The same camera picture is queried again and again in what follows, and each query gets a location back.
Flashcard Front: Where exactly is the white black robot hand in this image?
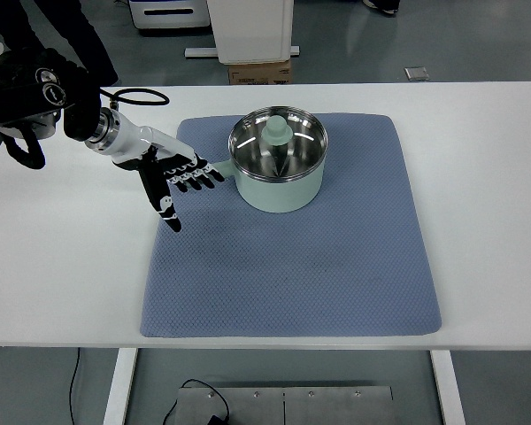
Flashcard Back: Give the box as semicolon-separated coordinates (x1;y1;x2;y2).
107;112;227;234

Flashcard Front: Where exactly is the green pot with handle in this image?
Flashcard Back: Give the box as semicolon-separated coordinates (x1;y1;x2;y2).
212;152;327;215

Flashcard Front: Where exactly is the glass lid with green knob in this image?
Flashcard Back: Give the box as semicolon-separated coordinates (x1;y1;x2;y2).
227;104;330;183

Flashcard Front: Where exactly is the brown cardboard box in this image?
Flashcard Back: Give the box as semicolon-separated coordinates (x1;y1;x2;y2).
227;60;294;86

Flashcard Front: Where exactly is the person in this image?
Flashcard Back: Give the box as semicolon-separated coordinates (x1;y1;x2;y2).
362;0;400;15
0;0;120;89

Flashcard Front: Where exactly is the blue textured mat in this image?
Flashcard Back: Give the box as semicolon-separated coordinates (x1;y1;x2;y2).
139;112;443;340

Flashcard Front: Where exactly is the white cabinet on stand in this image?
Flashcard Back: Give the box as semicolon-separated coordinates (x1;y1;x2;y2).
184;0;301;66

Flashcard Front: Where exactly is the white table leg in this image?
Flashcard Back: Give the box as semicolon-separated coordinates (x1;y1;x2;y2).
102;348;140;425
429;350;468;425

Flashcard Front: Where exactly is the grey metal plate with screws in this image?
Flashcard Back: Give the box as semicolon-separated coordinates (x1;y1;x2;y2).
176;385;396;425

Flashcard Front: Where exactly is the thin black cable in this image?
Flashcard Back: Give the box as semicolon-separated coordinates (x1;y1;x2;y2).
68;347;81;425

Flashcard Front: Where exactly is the black cable with adapter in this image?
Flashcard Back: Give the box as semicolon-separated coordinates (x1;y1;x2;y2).
160;378;232;425

